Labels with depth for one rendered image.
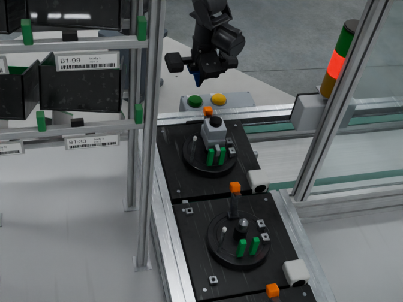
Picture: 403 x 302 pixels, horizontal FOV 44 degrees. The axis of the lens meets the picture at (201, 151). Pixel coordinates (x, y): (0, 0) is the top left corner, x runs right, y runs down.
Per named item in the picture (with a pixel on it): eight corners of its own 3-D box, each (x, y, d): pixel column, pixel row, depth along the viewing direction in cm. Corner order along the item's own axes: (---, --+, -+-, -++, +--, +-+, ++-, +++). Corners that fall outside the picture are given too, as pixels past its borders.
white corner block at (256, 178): (244, 180, 123) (247, 169, 120) (261, 178, 124) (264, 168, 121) (249, 195, 120) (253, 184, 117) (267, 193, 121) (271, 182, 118)
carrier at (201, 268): (172, 209, 114) (176, 174, 105) (269, 197, 120) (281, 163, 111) (196, 306, 98) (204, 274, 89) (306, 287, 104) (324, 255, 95)
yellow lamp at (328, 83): (315, 85, 102) (322, 66, 98) (337, 84, 103) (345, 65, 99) (325, 101, 98) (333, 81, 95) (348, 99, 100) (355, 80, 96)
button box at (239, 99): (178, 111, 145) (180, 94, 141) (246, 105, 150) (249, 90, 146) (183, 127, 141) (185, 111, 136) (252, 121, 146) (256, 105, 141)
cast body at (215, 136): (200, 132, 122) (203, 111, 117) (217, 130, 123) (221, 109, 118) (208, 157, 117) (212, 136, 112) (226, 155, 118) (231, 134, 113)
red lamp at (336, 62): (322, 65, 98) (330, 44, 95) (345, 64, 99) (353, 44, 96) (333, 81, 95) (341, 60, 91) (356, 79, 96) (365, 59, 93)
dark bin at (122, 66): (64, 72, 107) (63, 37, 104) (126, 75, 108) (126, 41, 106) (39, 109, 81) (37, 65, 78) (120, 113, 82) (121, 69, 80)
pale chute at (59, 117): (70, 132, 122) (71, 114, 122) (124, 133, 124) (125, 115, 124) (50, 130, 94) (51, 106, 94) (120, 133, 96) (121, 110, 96)
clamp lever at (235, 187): (227, 211, 110) (229, 181, 106) (236, 211, 110) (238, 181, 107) (232, 220, 107) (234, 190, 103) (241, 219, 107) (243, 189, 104)
